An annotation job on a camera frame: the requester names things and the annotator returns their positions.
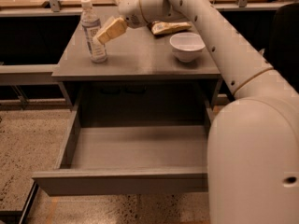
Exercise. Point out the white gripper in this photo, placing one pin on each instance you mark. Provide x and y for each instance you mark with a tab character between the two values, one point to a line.
130	8

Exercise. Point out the clear plastic water bottle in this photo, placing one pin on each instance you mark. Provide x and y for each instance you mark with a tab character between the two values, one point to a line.
91	24

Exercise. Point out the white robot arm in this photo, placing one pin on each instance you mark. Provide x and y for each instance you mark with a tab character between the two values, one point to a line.
253	143

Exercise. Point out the grey drawer cabinet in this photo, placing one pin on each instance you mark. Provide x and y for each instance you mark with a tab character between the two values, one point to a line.
140	73

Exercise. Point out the open grey top drawer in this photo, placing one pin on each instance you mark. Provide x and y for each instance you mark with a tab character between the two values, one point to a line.
127	143

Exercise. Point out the brown snack chip bag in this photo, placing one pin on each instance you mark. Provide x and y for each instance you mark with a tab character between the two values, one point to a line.
165	28

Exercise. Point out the white bowl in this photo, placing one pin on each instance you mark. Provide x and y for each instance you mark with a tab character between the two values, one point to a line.
187	47

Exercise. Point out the grey metal frame rail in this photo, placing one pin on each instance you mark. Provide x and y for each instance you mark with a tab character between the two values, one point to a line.
32	41

